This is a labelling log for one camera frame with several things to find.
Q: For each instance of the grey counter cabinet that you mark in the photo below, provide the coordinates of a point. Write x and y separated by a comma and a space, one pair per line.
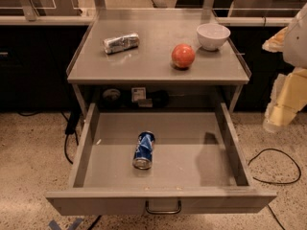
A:
159, 30

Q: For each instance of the red apple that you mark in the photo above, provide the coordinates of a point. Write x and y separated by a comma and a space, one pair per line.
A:
183, 56

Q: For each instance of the white bowl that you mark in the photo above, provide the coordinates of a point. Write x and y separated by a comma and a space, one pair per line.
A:
212, 36

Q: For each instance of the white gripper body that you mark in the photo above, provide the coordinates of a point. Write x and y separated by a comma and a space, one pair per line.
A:
296, 47

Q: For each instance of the blue pepsi can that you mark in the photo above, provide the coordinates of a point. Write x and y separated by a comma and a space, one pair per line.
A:
143, 155

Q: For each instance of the blue tape floor mark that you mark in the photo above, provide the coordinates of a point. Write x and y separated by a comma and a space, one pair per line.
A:
69, 225

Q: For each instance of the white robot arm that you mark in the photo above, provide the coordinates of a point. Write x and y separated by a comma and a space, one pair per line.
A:
295, 42

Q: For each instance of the metal drawer handle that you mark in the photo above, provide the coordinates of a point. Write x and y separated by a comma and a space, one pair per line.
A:
153, 209

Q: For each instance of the silver foil snack bag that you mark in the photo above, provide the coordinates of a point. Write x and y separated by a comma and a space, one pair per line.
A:
121, 43

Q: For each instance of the white label sticker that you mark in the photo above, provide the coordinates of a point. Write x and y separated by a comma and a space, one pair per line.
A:
137, 94

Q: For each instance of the grey open drawer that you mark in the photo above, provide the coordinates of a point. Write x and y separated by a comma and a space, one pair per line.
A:
196, 159

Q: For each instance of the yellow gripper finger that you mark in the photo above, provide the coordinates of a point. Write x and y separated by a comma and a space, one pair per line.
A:
275, 43

